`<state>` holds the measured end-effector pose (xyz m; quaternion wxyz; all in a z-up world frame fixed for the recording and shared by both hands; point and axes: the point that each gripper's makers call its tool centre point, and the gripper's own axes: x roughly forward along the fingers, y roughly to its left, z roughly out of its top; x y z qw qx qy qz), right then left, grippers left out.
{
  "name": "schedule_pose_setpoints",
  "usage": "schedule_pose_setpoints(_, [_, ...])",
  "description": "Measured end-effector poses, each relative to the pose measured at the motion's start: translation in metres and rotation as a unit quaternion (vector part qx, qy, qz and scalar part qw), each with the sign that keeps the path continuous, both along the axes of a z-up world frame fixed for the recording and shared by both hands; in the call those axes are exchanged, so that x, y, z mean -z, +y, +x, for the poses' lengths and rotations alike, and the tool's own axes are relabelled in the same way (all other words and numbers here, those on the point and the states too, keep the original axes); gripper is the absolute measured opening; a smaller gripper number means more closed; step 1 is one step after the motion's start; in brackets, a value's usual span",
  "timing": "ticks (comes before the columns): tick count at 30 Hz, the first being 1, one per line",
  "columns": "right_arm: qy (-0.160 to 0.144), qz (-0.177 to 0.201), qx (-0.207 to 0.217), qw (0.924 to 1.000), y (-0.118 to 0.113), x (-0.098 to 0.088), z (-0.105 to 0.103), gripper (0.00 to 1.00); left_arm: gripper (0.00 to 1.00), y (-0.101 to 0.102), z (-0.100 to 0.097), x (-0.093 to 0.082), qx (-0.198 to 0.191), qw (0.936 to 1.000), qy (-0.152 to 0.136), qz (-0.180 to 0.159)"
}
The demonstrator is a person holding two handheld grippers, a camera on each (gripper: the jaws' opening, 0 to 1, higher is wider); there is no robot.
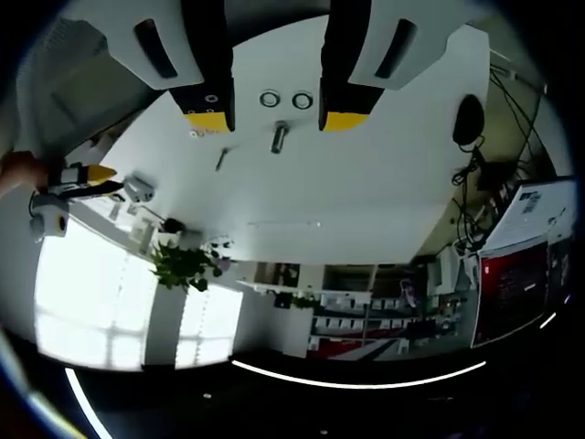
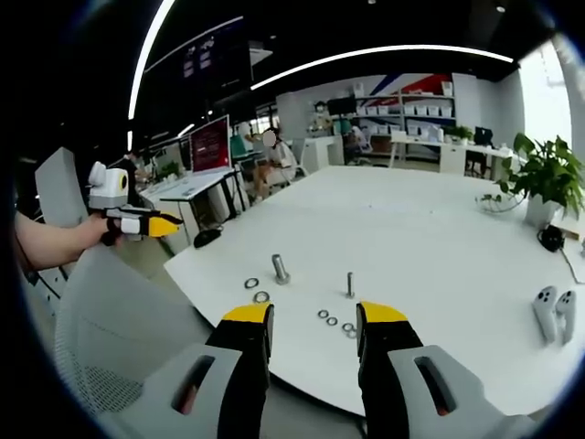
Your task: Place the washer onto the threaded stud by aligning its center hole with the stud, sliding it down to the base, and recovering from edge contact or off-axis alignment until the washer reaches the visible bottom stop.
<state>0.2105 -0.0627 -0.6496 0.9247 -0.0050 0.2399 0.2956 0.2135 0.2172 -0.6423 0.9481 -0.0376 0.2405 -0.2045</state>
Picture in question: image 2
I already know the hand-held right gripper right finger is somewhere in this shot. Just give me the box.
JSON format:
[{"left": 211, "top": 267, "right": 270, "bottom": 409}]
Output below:
[{"left": 356, "top": 300, "right": 541, "bottom": 439}]

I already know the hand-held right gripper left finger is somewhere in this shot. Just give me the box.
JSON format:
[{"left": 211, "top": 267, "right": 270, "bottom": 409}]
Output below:
[{"left": 109, "top": 301, "right": 276, "bottom": 439}]

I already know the large threaded stud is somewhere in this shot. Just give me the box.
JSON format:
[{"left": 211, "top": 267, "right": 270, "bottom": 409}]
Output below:
[{"left": 271, "top": 253, "right": 293, "bottom": 286}]

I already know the person's left hand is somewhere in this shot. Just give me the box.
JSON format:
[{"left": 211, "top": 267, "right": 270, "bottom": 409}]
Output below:
[{"left": 84, "top": 213, "right": 125, "bottom": 249}]

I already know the grey chair backrest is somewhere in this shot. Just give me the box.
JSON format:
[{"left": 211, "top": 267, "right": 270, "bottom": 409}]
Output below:
[{"left": 34, "top": 145, "right": 92, "bottom": 225}]

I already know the black computer mouse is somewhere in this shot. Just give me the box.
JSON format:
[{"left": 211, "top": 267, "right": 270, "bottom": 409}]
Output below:
[{"left": 193, "top": 228, "right": 224, "bottom": 250}]

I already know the white office desk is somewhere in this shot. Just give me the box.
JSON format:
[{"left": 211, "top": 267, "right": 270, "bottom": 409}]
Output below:
[{"left": 139, "top": 166, "right": 251, "bottom": 246}]

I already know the grey mesh office chair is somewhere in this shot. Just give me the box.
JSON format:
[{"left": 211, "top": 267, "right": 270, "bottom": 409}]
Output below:
[{"left": 53, "top": 245, "right": 221, "bottom": 415}]

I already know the monitor with red screen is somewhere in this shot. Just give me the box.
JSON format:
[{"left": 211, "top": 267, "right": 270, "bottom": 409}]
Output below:
[{"left": 187, "top": 114, "right": 231, "bottom": 175}]

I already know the curved ceiling light strip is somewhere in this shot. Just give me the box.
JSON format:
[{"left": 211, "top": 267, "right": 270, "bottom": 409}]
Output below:
[
  {"left": 127, "top": 0, "right": 177, "bottom": 122},
  {"left": 250, "top": 44, "right": 516, "bottom": 91}
]

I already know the white handheld controller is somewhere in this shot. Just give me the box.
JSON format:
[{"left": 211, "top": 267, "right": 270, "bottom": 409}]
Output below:
[
  {"left": 531, "top": 285, "right": 559, "bottom": 345},
  {"left": 554, "top": 289, "right": 579, "bottom": 345}
]

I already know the white cabinet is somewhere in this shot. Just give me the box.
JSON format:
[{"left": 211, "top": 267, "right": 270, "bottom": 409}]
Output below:
[{"left": 303, "top": 134, "right": 345, "bottom": 174}]

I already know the black round device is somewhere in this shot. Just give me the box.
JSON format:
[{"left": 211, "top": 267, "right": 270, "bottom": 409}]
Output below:
[{"left": 540, "top": 224, "right": 567, "bottom": 252}]

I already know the long white workbench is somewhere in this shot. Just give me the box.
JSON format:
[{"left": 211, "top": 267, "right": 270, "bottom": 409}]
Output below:
[{"left": 389, "top": 136, "right": 527, "bottom": 178}]

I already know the small potted plant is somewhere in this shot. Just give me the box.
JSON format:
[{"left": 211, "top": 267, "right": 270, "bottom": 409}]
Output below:
[{"left": 443, "top": 124, "right": 475, "bottom": 145}]

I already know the potted green plant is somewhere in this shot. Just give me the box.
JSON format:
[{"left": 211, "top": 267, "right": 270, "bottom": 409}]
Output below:
[{"left": 474, "top": 131, "right": 585, "bottom": 230}]

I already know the white storage shelf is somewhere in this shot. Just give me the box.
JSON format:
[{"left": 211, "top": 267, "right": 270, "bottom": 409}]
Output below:
[{"left": 352, "top": 92, "right": 458, "bottom": 138}]

